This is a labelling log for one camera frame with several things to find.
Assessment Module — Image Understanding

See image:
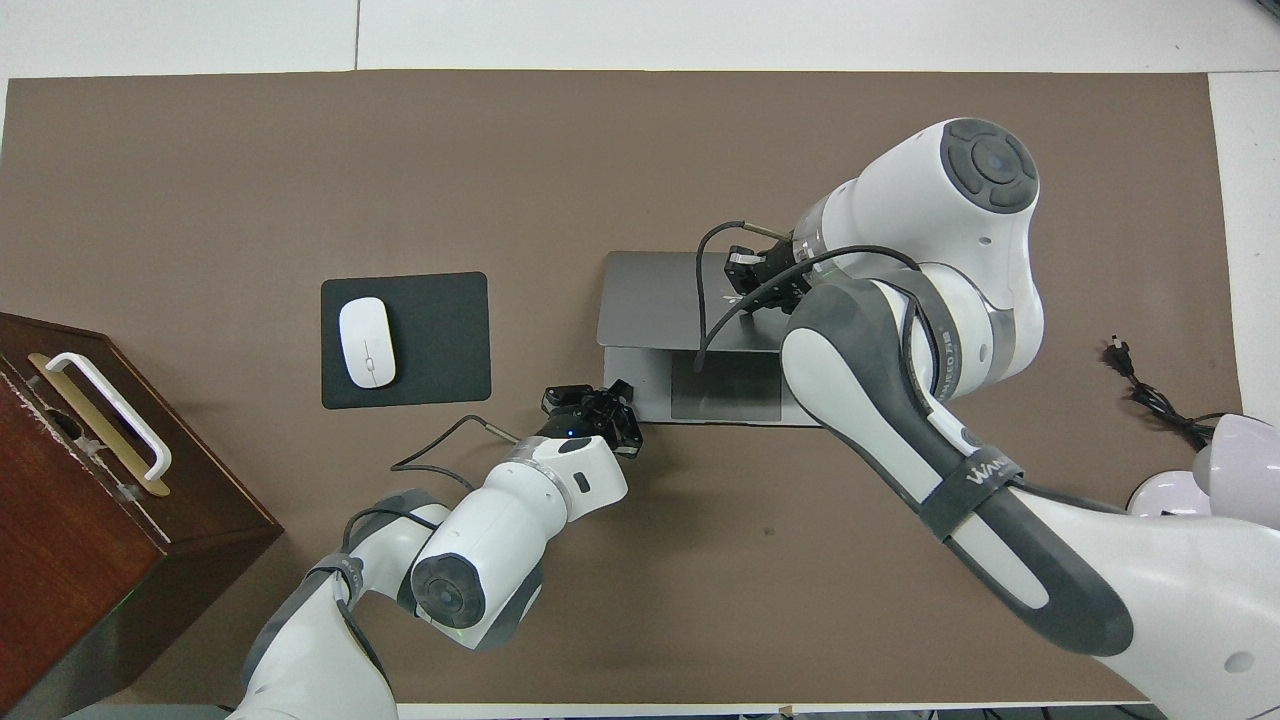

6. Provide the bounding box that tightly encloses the white computer mouse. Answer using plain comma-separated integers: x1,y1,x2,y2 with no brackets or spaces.
338,297,397,390

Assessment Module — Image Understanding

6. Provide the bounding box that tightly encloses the gold metal handle plate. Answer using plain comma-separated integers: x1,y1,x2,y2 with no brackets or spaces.
28,352,171,498

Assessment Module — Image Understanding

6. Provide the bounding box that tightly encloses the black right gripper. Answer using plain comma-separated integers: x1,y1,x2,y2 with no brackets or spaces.
726,232,813,313

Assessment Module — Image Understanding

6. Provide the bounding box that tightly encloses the black lamp power cable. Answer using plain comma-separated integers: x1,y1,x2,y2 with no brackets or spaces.
1103,338,1216,446

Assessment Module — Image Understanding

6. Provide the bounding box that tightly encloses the brown table mat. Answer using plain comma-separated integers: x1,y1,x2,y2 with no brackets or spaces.
0,70,1246,706

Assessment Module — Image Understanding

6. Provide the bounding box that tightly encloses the white desk lamp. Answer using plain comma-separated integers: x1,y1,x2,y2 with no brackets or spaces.
1128,413,1280,519

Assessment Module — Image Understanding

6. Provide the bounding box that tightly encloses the black mouse pad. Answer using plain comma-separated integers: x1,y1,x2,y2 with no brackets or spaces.
320,271,492,410

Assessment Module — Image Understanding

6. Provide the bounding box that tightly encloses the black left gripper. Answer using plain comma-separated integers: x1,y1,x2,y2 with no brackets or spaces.
540,378,644,459

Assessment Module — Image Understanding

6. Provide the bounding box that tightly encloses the dark brown wooden box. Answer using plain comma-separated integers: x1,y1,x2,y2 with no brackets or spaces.
0,312,284,719

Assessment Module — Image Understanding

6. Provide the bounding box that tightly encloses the grey aluminium laptop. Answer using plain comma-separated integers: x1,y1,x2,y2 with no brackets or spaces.
597,250,851,428

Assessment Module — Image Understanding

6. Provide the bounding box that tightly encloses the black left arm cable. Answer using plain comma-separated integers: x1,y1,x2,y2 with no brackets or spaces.
305,414,521,691

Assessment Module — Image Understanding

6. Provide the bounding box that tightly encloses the white box handle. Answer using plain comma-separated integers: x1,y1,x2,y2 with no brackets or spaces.
45,352,173,483

